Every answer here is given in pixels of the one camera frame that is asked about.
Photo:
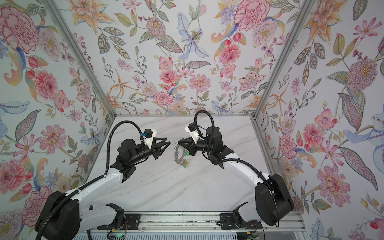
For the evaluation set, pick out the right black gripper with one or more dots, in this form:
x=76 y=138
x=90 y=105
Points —
x=192 y=146

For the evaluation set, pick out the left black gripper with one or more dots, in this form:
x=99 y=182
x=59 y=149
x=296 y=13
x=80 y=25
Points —
x=154 y=150

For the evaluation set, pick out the round metal key organizer disc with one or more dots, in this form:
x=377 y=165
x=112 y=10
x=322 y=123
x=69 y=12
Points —
x=180 y=154

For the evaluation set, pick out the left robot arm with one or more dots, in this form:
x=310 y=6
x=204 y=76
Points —
x=65 y=215

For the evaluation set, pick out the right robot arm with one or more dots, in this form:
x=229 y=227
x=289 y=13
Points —
x=272 y=199

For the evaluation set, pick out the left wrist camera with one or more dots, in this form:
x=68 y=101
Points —
x=147 y=137

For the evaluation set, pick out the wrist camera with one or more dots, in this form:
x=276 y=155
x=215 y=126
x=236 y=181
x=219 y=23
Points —
x=192 y=129
x=147 y=137

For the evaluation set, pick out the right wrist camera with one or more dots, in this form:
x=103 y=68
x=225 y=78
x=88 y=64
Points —
x=192 y=129

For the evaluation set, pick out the aluminium mounting rail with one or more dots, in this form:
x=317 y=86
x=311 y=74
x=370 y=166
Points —
x=192 y=222

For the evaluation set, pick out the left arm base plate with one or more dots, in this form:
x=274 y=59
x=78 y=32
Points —
x=126 y=222

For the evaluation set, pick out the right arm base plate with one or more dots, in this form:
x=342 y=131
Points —
x=235 y=222

